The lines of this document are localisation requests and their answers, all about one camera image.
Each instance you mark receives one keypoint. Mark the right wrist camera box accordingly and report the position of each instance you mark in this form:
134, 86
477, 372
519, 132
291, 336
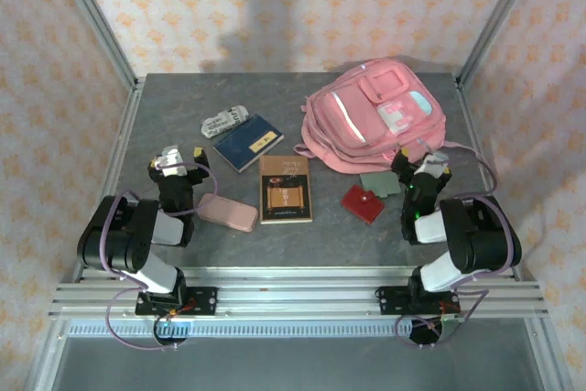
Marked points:
432, 163

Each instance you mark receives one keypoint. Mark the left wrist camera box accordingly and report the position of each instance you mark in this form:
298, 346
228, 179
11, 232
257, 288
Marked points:
170, 162

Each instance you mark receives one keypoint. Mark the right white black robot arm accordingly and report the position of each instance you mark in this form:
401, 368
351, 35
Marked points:
476, 235

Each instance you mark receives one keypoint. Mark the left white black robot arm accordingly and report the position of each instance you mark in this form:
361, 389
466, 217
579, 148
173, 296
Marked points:
119, 244

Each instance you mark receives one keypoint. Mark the black white printed pouch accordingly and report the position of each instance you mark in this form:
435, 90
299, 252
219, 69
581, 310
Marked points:
224, 122

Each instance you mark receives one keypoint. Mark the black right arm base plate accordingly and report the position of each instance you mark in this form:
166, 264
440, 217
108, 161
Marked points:
387, 299

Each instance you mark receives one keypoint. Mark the blue book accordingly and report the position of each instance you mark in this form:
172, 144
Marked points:
247, 144

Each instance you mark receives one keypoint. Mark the brown book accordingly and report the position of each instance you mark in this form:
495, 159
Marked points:
285, 189

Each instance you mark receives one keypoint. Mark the pink pencil case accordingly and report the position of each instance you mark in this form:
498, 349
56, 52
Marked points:
229, 213

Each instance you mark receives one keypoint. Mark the aluminium frame cross rail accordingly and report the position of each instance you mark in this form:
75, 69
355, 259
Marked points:
297, 295

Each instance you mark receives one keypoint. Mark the aluminium frame side rail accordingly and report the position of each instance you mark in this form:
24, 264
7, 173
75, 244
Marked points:
114, 157
476, 134

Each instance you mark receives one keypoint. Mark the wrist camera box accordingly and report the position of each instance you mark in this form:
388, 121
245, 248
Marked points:
432, 163
170, 162

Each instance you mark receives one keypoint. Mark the aluminium frame post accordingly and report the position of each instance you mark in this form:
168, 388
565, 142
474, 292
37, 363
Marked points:
496, 20
98, 20

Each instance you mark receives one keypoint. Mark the red wallet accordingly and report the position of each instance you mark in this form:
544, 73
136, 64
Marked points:
361, 204

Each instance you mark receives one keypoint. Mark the pink backpack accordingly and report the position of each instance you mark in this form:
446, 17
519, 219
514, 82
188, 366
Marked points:
361, 121

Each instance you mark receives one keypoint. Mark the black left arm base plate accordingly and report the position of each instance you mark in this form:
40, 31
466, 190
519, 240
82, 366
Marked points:
201, 301

